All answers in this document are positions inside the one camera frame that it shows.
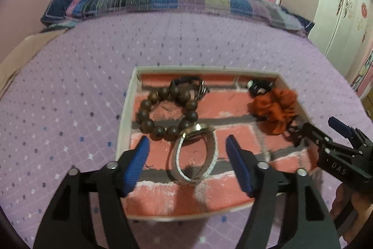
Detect brick print jewelry tray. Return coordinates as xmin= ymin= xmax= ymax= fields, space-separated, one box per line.
xmin=115 ymin=65 xmax=322 ymax=222

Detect purple diamond print bedsheet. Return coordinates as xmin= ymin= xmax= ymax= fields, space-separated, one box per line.
xmin=0 ymin=11 xmax=373 ymax=249

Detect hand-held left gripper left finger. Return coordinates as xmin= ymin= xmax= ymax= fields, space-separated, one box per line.
xmin=33 ymin=135 xmax=150 ymax=249

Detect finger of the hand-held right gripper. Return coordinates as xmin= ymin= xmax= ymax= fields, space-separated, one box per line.
xmin=288 ymin=122 xmax=333 ymax=147
xmin=328 ymin=117 xmax=373 ymax=147

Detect black leather cord bracelet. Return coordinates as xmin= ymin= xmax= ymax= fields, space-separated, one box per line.
xmin=170 ymin=77 xmax=210 ymax=101

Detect pink pillow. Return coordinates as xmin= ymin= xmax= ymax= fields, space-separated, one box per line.
xmin=0 ymin=0 xmax=85 ymax=60

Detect person's right hand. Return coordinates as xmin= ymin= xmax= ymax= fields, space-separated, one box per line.
xmin=331 ymin=185 xmax=373 ymax=244

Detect orange scrunchie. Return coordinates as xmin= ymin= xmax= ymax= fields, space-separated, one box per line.
xmin=248 ymin=88 xmax=299 ymax=134

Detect white strap wristwatch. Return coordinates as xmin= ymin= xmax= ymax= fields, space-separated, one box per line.
xmin=167 ymin=123 xmax=219 ymax=186

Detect white wardrobe floral decals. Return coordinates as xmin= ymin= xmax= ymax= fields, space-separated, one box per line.
xmin=309 ymin=0 xmax=373 ymax=83

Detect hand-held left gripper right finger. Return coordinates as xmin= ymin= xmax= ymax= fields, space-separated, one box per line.
xmin=226 ymin=135 xmax=341 ymax=249

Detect brown wooden bead bracelet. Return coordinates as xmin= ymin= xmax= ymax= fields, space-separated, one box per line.
xmin=136 ymin=84 xmax=199 ymax=141

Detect black scrunchie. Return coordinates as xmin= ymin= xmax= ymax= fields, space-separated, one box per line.
xmin=247 ymin=79 xmax=274 ymax=97

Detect beige cloth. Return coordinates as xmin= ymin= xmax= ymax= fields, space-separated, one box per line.
xmin=0 ymin=30 xmax=67 ymax=92

